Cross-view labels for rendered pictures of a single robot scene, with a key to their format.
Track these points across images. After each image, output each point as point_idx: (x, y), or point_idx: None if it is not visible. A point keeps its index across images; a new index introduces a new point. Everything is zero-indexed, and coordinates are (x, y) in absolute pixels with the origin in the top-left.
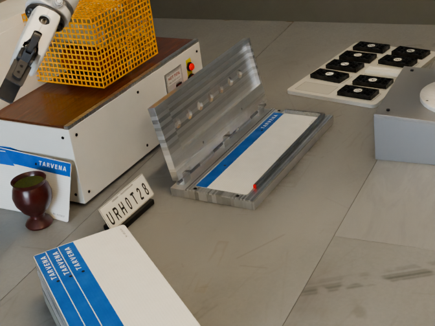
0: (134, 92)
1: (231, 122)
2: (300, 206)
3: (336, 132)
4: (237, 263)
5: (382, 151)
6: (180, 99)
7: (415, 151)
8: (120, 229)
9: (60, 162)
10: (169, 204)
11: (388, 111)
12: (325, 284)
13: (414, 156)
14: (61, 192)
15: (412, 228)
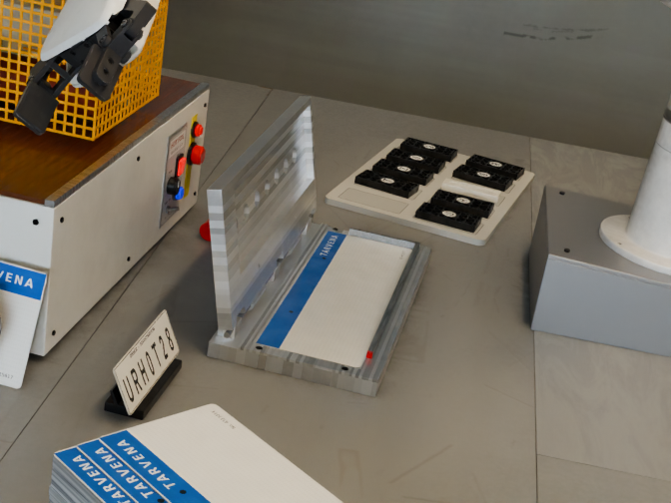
0: (135, 159)
1: (285, 238)
2: (452, 397)
3: (442, 277)
4: (396, 493)
5: (545, 317)
6: (241, 184)
7: (601, 322)
8: (214, 413)
9: (21, 269)
10: (212, 373)
11: (568, 252)
12: None
13: (598, 330)
14: (14, 328)
15: (653, 449)
